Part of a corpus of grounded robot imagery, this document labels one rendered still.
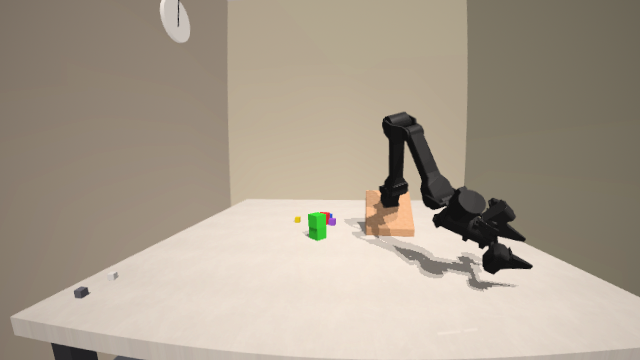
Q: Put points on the green block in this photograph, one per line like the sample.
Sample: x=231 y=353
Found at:
x=318 y=234
x=316 y=220

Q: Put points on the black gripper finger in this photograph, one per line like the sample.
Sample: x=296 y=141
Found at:
x=507 y=231
x=516 y=262

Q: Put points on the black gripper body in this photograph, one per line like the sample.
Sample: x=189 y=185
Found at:
x=496 y=255

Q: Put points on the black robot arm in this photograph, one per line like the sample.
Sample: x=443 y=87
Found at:
x=462 y=204

